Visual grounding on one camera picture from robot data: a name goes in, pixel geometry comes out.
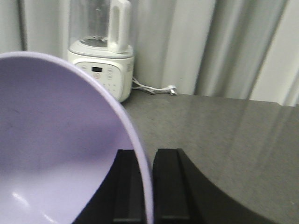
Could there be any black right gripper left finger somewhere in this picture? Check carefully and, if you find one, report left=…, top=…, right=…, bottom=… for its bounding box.
left=73, top=150, right=145, bottom=224

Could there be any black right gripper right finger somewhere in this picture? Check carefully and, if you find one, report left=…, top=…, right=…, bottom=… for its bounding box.
left=153, top=148, right=272, bottom=224

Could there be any purple plastic bowl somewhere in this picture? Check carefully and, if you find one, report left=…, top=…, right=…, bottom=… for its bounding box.
left=0, top=51, right=154, bottom=224

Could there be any white pleated curtain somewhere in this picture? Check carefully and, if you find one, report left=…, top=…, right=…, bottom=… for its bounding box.
left=0, top=0, right=299, bottom=106

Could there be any white blender with glass jar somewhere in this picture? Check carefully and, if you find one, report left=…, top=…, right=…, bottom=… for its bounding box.
left=68, top=0, right=135, bottom=102

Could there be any white blender power cable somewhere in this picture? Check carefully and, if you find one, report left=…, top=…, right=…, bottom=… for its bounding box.
left=131, top=77, right=178, bottom=96

